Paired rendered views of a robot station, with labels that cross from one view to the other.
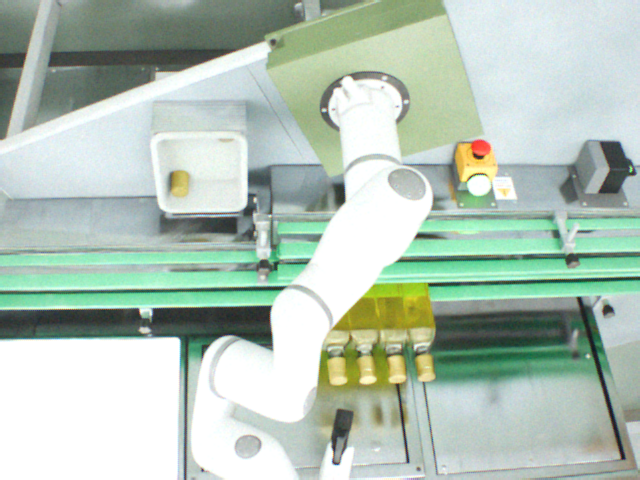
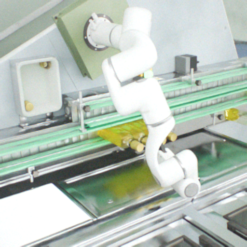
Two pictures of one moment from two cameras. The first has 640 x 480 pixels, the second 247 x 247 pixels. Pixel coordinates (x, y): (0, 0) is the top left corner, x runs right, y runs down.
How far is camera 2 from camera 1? 113 cm
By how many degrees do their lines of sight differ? 38
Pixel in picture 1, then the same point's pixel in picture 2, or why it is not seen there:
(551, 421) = (230, 157)
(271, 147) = (61, 82)
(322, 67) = (81, 13)
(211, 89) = (33, 49)
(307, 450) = (143, 189)
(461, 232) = not seen: hidden behind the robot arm
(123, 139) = not seen: outside the picture
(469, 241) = not seen: hidden behind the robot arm
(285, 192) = (76, 95)
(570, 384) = (226, 147)
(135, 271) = (21, 145)
